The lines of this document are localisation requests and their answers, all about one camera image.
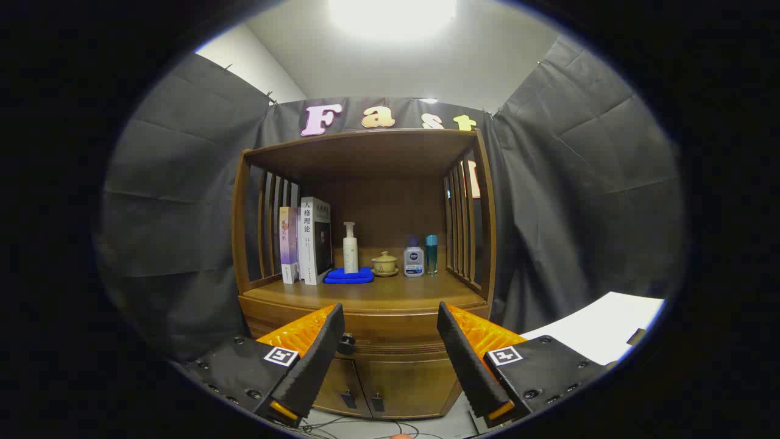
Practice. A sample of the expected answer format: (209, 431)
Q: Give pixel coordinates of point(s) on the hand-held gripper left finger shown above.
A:
(317, 366)

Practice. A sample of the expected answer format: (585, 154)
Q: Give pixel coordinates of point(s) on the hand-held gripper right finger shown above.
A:
(469, 366)

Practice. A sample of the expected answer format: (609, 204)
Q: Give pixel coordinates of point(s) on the wooden drawer with black knob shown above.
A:
(390, 332)

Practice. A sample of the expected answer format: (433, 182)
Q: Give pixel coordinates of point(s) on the wooden cabinet door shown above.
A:
(414, 384)
(351, 377)

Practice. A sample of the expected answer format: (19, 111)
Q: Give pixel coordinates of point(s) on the wooden countertop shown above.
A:
(390, 292)

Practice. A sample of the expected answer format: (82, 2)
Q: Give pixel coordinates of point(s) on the brown wooden cabinet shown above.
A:
(365, 158)

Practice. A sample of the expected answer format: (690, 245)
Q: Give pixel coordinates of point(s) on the blue folded cloth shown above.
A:
(347, 277)

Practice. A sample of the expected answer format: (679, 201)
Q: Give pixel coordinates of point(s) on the teal bottle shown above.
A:
(431, 256)

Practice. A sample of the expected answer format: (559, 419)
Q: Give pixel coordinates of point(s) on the white bottle with blue pump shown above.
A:
(413, 262)

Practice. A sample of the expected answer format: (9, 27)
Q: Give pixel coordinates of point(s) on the yellow lidded teacup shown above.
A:
(385, 264)

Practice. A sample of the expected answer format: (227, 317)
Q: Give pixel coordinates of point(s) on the thick white book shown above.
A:
(308, 244)

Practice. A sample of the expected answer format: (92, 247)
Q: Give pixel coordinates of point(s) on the purple book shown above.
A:
(288, 244)

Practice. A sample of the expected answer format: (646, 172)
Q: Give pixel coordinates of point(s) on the white board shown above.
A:
(597, 329)

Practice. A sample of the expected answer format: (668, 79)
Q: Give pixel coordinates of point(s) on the black backdrop cloth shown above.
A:
(183, 213)

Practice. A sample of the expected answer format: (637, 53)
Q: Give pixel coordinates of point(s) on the ceiling light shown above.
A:
(393, 15)

